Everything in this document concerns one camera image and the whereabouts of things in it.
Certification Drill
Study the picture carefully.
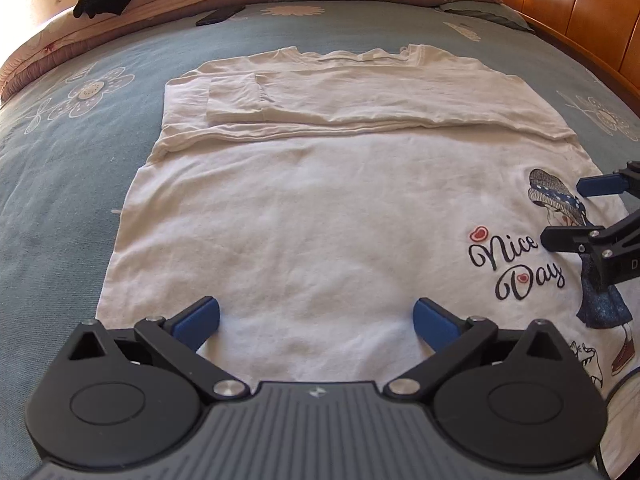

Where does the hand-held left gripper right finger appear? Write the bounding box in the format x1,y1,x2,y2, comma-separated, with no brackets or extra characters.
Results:
382,297,571,403

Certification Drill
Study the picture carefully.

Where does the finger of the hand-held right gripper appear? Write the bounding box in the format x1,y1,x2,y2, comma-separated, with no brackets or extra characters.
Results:
576,160,640,198
541,212,640,281

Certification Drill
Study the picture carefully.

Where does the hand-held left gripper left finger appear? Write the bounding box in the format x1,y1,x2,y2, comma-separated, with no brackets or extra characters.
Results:
67,296,251,403

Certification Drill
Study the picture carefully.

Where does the white printed long-sleeve shirt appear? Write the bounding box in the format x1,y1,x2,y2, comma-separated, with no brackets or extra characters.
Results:
97,44,640,471

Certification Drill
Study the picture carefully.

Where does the wooden bed headboard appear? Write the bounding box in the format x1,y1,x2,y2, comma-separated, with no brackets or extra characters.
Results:
480,0,640,91

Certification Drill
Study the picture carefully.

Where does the flat grey-blue pillow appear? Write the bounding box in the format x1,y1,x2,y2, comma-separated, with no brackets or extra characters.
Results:
439,0,533,31

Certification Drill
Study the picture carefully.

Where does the black smartphone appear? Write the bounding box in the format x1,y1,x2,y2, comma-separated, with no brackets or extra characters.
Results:
195,4,247,27

